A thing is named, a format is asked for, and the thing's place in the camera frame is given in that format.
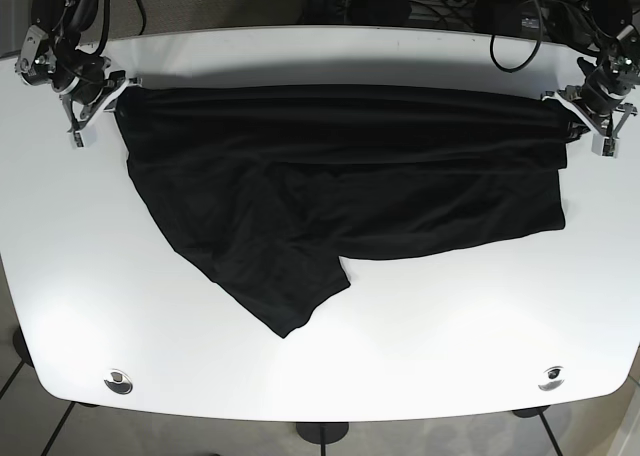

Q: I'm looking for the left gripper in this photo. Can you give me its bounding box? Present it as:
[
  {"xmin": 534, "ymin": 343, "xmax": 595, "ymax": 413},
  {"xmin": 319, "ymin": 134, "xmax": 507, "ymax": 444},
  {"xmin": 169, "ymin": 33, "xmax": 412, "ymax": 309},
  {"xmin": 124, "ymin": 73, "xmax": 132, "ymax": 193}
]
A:
[{"xmin": 541, "ymin": 58, "xmax": 639, "ymax": 139}]

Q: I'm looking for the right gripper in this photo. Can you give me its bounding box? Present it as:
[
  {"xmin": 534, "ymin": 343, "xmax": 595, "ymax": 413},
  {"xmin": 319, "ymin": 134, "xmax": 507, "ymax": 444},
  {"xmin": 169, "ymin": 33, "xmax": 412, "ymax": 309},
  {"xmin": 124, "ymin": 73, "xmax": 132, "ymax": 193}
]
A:
[{"xmin": 15, "ymin": 50, "xmax": 141, "ymax": 134}]

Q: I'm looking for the plain black T-shirt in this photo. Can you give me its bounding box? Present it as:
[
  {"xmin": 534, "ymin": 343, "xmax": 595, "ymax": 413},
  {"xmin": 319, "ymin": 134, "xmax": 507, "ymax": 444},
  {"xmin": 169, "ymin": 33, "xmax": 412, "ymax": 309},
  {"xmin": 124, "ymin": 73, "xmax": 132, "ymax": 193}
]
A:
[{"xmin": 115, "ymin": 86, "xmax": 585, "ymax": 337}]

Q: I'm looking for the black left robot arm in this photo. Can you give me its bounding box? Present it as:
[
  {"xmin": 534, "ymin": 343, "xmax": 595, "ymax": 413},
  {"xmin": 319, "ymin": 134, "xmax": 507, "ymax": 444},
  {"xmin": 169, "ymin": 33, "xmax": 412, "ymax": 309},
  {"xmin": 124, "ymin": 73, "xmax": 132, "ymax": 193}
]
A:
[{"xmin": 538, "ymin": 0, "xmax": 639, "ymax": 147}]

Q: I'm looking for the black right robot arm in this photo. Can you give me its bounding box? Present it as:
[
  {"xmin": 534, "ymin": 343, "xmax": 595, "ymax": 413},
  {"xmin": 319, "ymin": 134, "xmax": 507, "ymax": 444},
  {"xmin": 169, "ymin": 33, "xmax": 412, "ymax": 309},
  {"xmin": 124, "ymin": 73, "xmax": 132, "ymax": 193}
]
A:
[{"xmin": 15, "ymin": 0, "xmax": 141, "ymax": 148}]

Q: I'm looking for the right chrome table grommet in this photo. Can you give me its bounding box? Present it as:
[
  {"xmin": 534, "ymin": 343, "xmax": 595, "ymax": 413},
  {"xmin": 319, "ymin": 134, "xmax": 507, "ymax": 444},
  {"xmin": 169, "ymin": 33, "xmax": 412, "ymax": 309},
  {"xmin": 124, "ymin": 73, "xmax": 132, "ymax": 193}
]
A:
[{"xmin": 537, "ymin": 366, "xmax": 566, "ymax": 392}]

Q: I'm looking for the chrome table grommet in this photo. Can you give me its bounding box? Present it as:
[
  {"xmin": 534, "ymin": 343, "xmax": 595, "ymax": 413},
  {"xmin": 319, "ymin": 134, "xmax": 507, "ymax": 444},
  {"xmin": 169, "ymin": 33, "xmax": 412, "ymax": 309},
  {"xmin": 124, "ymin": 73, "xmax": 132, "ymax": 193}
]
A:
[
  {"xmin": 537, "ymin": 366, "xmax": 566, "ymax": 392},
  {"xmin": 103, "ymin": 369, "xmax": 133, "ymax": 395}
]

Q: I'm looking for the left chrome table grommet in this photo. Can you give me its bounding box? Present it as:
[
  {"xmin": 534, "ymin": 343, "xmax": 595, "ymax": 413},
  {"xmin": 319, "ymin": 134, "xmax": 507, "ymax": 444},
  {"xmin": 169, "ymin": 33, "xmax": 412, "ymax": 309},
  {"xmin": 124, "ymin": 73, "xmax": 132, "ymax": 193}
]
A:
[{"xmin": 103, "ymin": 369, "xmax": 133, "ymax": 395}]

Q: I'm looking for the black table base foot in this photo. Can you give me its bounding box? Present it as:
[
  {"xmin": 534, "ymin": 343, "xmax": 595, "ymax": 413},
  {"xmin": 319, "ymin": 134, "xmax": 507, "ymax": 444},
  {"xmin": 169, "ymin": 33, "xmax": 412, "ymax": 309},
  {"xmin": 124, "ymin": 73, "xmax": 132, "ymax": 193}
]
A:
[{"xmin": 295, "ymin": 422, "xmax": 350, "ymax": 445}]

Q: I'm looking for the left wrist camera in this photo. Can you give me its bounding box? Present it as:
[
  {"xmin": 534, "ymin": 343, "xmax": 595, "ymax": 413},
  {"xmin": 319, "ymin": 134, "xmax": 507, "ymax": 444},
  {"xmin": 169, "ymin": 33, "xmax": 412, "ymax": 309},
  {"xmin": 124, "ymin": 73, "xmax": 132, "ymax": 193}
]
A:
[{"xmin": 591, "ymin": 134, "xmax": 619, "ymax": 158}]

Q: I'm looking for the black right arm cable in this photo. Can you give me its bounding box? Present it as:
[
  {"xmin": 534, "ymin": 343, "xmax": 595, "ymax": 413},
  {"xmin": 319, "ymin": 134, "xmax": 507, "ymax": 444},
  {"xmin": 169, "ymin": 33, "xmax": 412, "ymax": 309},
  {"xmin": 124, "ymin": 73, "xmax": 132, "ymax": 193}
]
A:
[{"xmin": 49, "ymin": 0, "xmax": 112, "ymax": 62}]

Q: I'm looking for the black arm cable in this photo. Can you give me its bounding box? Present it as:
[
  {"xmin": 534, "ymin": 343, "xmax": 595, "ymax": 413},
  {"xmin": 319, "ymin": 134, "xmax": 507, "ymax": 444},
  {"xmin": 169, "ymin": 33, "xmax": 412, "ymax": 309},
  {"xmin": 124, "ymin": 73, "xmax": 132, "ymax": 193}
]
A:
[
  {"xmin": 49, "ymin": 0, "xmax": 112, "ymax": 62},
  {"xmin": 488, "ymin": 0, "xmax": 601, "ymax": 73}
]

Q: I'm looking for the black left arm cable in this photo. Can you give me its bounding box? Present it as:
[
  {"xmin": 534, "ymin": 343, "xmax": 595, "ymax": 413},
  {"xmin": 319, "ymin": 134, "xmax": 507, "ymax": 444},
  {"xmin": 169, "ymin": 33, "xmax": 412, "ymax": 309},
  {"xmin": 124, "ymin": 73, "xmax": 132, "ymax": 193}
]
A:
[{"xmin": 488, "ymin": 0, "xmax": 601, "ymax": 73}]

